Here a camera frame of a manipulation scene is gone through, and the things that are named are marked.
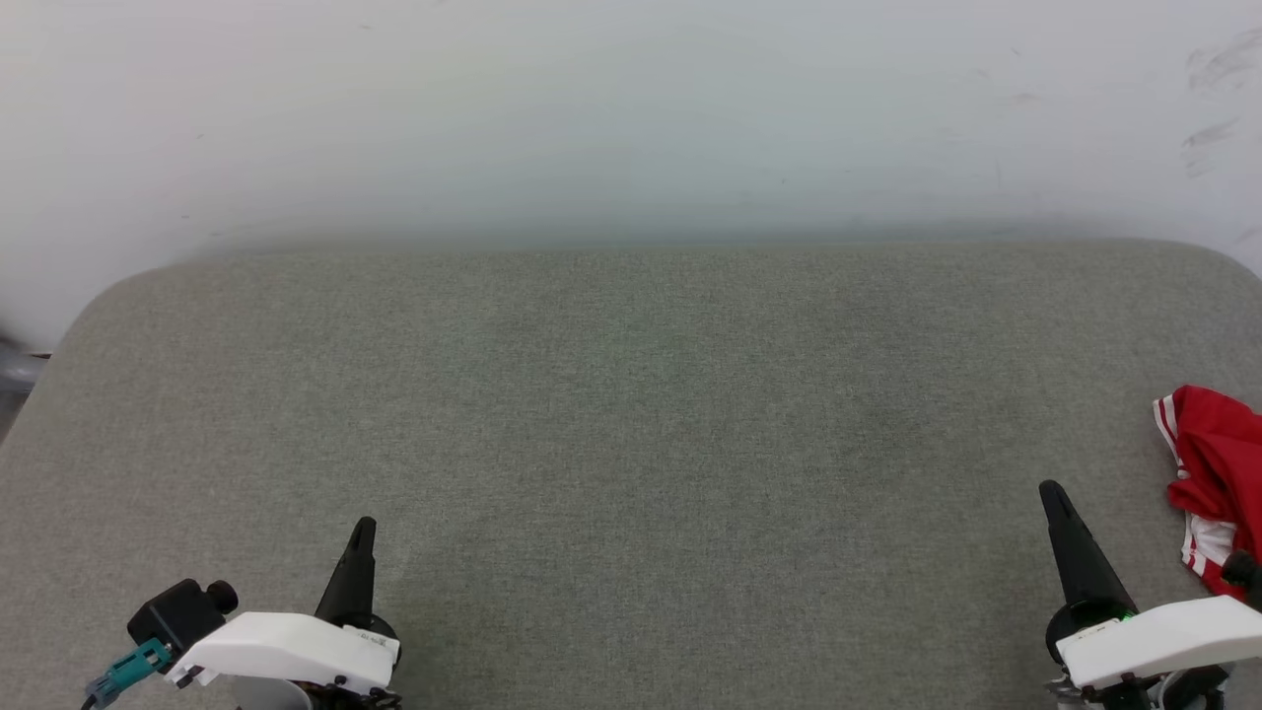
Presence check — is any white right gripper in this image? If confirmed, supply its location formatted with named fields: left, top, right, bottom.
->
left=1038, top=480, right=1262, bottom=710

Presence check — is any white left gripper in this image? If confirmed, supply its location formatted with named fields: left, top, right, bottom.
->
left=165, top=517, right=403, bottom=710

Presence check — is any teal connector cable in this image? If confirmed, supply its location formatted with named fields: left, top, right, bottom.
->
left=84, top=638, right=175, bottom=710

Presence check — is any red garment with white stripes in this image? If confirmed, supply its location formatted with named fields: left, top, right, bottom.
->
left=1154, top=385, right=1262, bottom=601

